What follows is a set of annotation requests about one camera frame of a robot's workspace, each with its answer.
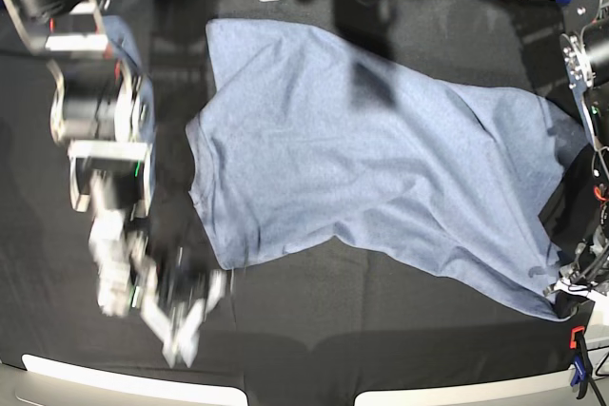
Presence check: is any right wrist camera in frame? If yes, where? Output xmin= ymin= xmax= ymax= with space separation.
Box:
xmin=141 ymin=298 xmax=205 ymax=367

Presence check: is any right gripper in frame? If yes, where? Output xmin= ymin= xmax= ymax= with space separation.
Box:
xmin=89 ymin=210 xmax=227 ymax=324

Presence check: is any light blue t-shirt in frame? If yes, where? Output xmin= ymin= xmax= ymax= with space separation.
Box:
xmin=102 ymin=15 xmax=589 ymax=321

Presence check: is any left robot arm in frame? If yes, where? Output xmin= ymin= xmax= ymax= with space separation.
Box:
xmin=551 ymin=0 xmax=608 ymax=313

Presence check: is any black table cloth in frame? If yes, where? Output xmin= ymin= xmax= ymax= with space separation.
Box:
xmin=1 ymin=0 xmax=572 ymax=405

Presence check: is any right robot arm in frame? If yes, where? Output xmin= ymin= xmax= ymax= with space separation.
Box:
xmin=2 ymin=0 xmax=227 ymax=331

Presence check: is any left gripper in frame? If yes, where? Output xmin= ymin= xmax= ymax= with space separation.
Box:
xmin=544 ymin=229 xmax=608 ymax=320

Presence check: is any orange blue clamp bottom right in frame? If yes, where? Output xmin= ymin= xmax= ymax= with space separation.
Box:
xmin=570 ymin=326 xmax=592 ymax=400

